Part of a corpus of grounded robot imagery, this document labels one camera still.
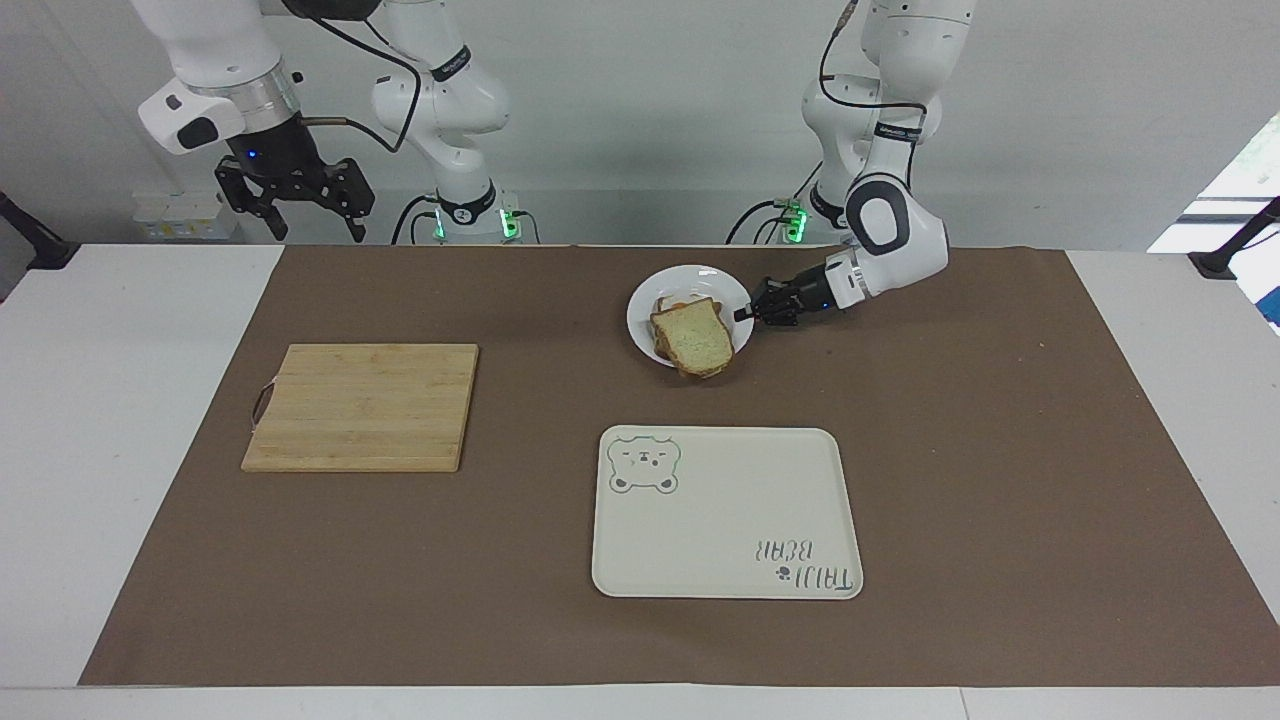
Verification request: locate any cream tray with bear print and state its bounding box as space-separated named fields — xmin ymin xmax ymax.
xmin=591 ymin=426 xmax=864 ymax=601

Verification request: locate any black cable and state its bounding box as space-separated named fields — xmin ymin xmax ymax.
xmin=818 ymin=0 xmax=931 ymax=141
xmin=283 ymin=0 xmax=427 ymax=156
xmin=390 ymin=193 xmax=443 ymax=246
xmin=727 ymin=196 xmax=796 ymax=246

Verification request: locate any sandwich base with filling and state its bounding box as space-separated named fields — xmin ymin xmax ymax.
xmin=653 ymin=290 xmax=713 ymax=365

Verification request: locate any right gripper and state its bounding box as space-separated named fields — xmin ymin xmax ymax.
xmin=215 ymin=113 xmax=377 ymax=244

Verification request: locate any white storage box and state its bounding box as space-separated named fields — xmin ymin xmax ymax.
xmin=133 ymin=190 xmax=239 ymax=242

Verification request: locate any white round plate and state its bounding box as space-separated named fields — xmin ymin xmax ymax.
xmin=627 ymin=264 xmax=756 ymax=370

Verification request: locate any wooden cutting board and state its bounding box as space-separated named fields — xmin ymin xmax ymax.
xmin=241 ymin=344 xmax=480 ymax=474

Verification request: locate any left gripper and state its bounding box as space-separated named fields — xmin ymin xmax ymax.
xmin=734 ymin=266 xmax=841 ymax=330

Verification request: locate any toasted bread slice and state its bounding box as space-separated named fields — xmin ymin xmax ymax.
xmin=650 ymin=297 xmax=735 ymax=379

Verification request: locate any black stand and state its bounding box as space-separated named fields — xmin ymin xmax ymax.
xmin=1188 ymin=195 xmax=1280 ymax=281
xmin=0 ymin=190 xmax=79 ymax=273

